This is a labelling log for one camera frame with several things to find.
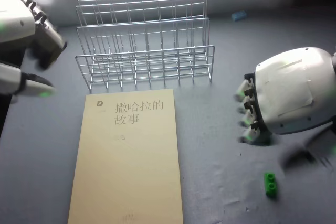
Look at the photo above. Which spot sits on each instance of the green toy brick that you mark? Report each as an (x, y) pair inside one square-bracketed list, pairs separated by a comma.
[(270, 184)]

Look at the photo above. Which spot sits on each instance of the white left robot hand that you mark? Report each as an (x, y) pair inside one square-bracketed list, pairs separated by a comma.
[(15, 22)]

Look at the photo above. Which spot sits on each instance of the beige paperback book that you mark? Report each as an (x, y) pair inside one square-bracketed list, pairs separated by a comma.
[(126, 161)]

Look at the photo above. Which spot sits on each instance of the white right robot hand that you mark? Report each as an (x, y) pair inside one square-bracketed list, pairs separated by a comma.
[(288, 90)]

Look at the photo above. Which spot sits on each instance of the blue toy brick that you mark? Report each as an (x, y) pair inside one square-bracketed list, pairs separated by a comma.
[(239, 15)]

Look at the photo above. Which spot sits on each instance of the grey table cloth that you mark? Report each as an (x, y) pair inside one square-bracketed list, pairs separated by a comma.
[(223, 129)]

